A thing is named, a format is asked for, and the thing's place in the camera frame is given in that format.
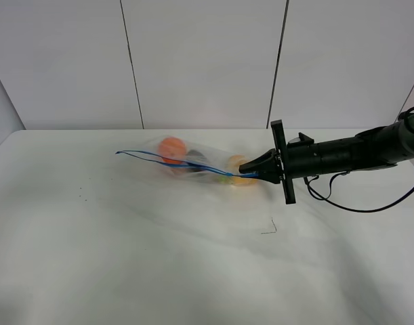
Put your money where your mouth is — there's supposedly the yellow lemon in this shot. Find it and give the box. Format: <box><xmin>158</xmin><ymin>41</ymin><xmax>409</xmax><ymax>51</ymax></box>
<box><xmin>226</xmin><ymin>154</ymin><xmax>258</xmax><ymax>188</ymax></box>

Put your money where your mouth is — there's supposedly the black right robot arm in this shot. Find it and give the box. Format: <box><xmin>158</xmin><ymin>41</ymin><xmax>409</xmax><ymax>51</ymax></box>
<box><xmin>239</xmin><ymin>107</ymin><xmax>414</xmax><ymax>204</ymax></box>

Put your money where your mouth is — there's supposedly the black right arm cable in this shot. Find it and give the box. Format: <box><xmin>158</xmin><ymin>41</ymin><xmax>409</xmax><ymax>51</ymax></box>
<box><xmin>303</xmin><ymin>105</ymin><xmax>414</xmax><ymax>213</ymax></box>

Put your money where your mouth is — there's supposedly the purple eggplant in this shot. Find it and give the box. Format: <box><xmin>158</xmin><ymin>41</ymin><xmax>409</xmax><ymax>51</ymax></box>
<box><xmin>184</xmin><ymin>150</ymin><xmax>232</xmax><ymax>186</ymax></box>

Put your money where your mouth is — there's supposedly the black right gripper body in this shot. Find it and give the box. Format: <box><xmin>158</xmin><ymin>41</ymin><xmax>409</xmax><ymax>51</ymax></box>
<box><xmin>270</xmin><ymin>120</ymin><xmax>354</xmax><ymax>204</ymax></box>

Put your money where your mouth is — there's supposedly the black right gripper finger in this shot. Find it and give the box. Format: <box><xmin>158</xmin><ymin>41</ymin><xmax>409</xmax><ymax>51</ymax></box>
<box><xmin>253</xmin><ymin>171</ymin><xmax>281</xmax><ymax>184</ymax></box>
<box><xmin>239</xmin><ymin>151</ymin><xmax>276</xmax><ymax>173</ymax></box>

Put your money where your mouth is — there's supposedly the orange fruit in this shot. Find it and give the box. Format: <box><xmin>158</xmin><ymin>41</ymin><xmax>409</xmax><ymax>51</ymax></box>
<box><xmin>157</xmin><ymin>137</ymin><xmax>187</xmax><ymax>165</ymax></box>

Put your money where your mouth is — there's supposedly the clear zip bag blue seal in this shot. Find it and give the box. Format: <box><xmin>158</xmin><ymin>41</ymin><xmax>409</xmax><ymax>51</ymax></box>
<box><xmin>116</xmin><ymin>135</ymin><xmax>257</xmax><ymax>186</ymax></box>

